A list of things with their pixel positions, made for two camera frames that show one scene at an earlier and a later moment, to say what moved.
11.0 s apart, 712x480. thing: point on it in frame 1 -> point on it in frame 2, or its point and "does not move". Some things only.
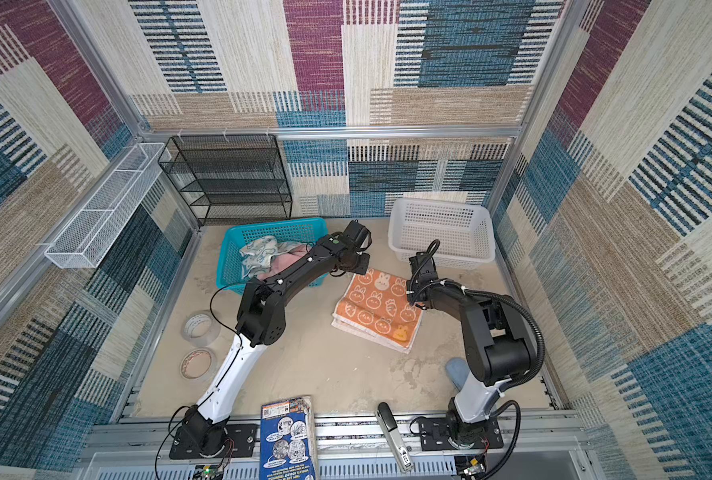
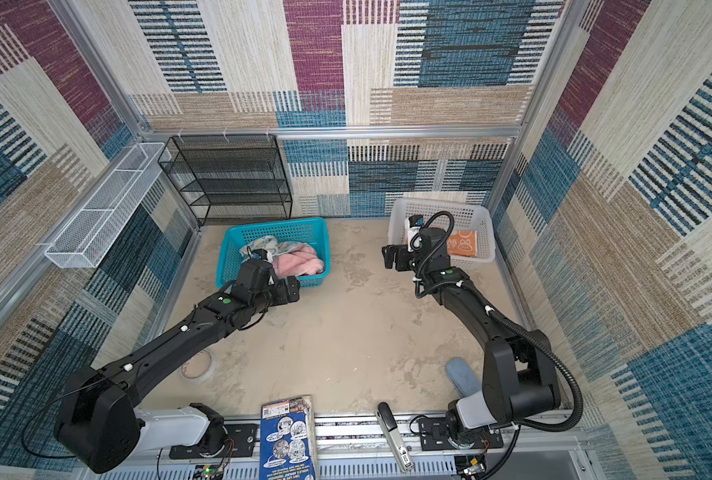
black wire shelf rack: (229, 178) does not move
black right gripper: (410, 284) -> (390, 256)
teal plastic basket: (229, 270) does not move
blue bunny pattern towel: (257, 255) does not move
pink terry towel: (285, 258) does not move
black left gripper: (363, 266) -> (284, 296)
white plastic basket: (464, 232) does not move
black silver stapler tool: (388, 421) does not move
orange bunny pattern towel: (375, 306) -> (462, 242)
